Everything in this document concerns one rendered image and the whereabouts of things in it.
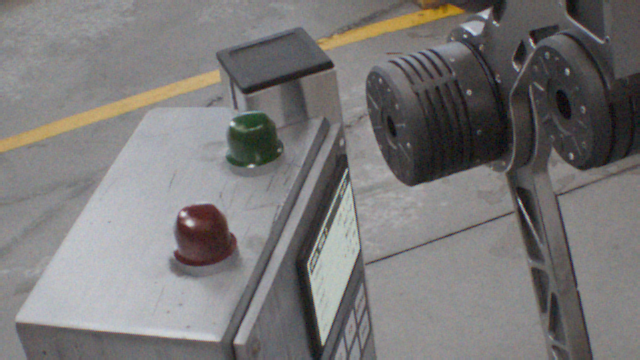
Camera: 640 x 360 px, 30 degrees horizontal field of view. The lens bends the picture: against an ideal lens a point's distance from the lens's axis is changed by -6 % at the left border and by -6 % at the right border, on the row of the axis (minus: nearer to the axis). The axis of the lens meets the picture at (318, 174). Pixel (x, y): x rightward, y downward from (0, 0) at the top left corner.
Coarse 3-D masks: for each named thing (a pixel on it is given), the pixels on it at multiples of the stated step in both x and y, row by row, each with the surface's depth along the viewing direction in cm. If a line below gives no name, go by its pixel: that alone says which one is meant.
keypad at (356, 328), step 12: (360, 276) 61; (360, 288) 61; (360, 300) 61; (348, 312) 59; (360, 312) 61; (348, 324) 59; (360, 324) 62; (336, 336) 58; (348, 336) 59; (360, 336) 62; (336, 348) 57; (348, 348) 59; (360, 348) 62
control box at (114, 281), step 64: (192, 128) 58; (320, 128) 57; (128, 192) 54; (192, 192) 54; (256, 192) 53; (320, 192) 55; (64, 256) 51; (128, 256) 50; (256, 256) 49; (64, 320) 47; (128, 320) 47; (192, 320) 46; (256, 320) 47
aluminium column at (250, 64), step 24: (240, 48) 59; (264, 48) 59; (288, 48) 58; (312, 48) 58; (240, 72) 57; (264, 72) 57; (288, 72) 56; (312, 72) 56; (336, 72) 57; (240, 96) 56; (264, 96) 56; (288, 96) 58; (312, 96) 57; (336, 96) 58; (336, 120) 58; (360, 240) 62
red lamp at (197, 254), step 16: (192, 208) 48; (208, 208) 48; (176, 224) 48; (192, 224) 48; (208, 224) 48; (224, 224) 48; (176, 240) 48; (192, 240) 48; (208, 240) 48; (224, 240) 48; (176, 256) 49; (192, 256) 48; (208, 256) 48; (224, 256) 48; (192, 272) 48; (208, 272) 48
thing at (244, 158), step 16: (256, 112) 54; (240, 128) 53; (256, 128) 53; (272, 128) 54; (240, 144) 53; (256, 144) 53; (272, 144) 54; (240, 160) 54; (256, 160) 54; (272, 160) 54
